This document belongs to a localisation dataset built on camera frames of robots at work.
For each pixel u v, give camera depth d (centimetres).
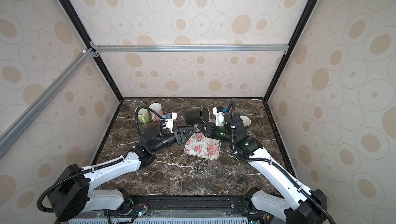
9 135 51
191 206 74
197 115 73
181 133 64
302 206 38
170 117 66
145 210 71
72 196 40
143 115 98
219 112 65
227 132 59
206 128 65
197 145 94
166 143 64
